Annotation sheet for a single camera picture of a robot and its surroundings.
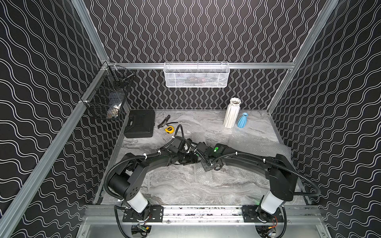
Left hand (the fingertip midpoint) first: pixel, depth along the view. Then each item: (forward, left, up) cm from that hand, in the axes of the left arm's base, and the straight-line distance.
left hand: (199, 158), depth 86 cm
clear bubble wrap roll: (-10, -1, 0) cm, 10 cm away
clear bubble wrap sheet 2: (+18, -33, -5) cm, 38 cm away
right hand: (-3, -6, 0) cm, 6 cm away
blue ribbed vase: (+31, -29, 0) cm, 42 cm away
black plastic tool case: (+26, +42, -3) cm, 50 cm away
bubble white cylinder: (+30, -20, +8) cm, 37 cm away
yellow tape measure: (+24, +22, -5) cm, 33 cm away
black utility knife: (+30, +28, -6) cm, 41 cm away
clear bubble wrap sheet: (+14, -49, -5) cm, 51 cm away
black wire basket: (+29, +61, +17) cm, 69 cm away
